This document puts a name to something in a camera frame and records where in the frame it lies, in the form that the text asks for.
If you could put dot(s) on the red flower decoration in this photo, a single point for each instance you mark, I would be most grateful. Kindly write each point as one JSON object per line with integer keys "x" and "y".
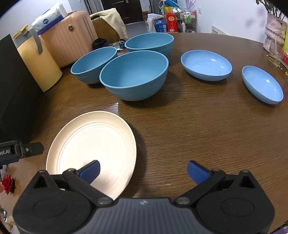
{"x": 9, "y": 184}

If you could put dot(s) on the white plastic bag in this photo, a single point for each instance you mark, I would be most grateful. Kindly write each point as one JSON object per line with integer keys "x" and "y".
{"x": 150, "y": 21}

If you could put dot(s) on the wooden chair with beige cloth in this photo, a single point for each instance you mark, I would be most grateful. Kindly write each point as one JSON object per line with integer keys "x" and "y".
{"x": 109, "y": 25}

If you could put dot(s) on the clear drinking glass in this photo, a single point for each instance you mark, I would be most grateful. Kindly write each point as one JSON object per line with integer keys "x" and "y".
{"x": 276, "y": 52}

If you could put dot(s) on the white board against wall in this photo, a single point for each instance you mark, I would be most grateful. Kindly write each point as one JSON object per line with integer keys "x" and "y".
{"x": 215, "y": 30}

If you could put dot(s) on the yellow bin with grey handle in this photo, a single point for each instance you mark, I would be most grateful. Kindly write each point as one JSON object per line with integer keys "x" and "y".
{"x": 37, "y": 57}

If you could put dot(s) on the blue bowl back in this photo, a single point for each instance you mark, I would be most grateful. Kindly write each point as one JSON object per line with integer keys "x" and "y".
{"x": 159, "y": 42}

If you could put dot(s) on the pink ribbed suitcase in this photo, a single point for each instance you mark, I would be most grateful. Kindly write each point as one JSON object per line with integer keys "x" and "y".
{"x": 71, "y": 38}

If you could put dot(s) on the white round plate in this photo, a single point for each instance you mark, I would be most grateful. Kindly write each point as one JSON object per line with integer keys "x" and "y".
{"x": 101, "y": 136}

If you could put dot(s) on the red box on floor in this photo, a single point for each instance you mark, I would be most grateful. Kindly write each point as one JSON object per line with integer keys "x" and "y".
{"x": 171, "y": 22}

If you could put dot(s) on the tissue pack white blue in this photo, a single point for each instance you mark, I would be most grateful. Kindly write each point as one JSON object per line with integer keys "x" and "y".
{"x": 49, "y": 18}

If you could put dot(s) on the blue box on floor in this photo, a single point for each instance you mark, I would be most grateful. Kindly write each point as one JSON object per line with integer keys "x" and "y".
{"x": 160, "y": 25}

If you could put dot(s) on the pink wrapped flower vase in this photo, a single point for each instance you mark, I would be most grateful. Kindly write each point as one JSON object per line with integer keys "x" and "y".
{"x": 275, "y": 29}

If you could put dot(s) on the blue bowl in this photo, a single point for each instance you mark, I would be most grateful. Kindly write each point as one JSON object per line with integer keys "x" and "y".
{"x": 159, "y": 42}
{"x": 135, "y": 76}
{"x": 87, "y": 69}

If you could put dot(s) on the metal wire rack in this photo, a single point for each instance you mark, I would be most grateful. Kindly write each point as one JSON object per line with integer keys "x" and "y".
{"x": 186, "y": 21}

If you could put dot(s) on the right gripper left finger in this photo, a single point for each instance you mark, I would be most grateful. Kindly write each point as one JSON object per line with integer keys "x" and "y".
{"x": 80, "y": 182}

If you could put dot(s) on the blue bowl front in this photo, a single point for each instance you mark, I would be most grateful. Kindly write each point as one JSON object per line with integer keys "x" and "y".
{"x": 135, "y": 76}

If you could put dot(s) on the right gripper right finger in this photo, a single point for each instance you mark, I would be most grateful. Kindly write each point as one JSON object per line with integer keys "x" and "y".
{"x": 205, "y": 180}

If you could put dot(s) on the black cylindrical cup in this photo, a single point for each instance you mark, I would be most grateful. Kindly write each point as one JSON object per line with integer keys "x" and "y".
{"x": 100, "y": 43}

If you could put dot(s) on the light blue plate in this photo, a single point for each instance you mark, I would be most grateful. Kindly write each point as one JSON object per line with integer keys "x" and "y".
{"x": 262, "y": 85}
{"x": 206, "y": 65}

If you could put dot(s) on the black box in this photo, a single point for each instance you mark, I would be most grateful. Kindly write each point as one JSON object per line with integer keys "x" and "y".
{"x": 20, "y": 94}

